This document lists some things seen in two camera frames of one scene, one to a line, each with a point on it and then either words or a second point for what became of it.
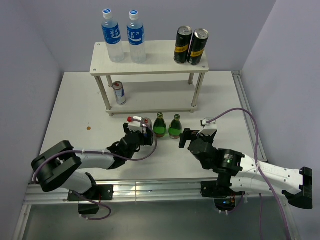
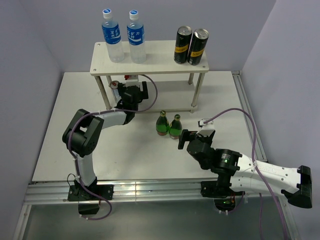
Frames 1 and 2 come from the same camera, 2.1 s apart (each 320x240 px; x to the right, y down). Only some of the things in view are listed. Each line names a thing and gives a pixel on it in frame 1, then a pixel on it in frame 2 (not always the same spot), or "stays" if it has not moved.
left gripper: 148,139 -> 145,96
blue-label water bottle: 136,34 stays
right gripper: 188,134 stays
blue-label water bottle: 111,36 stays
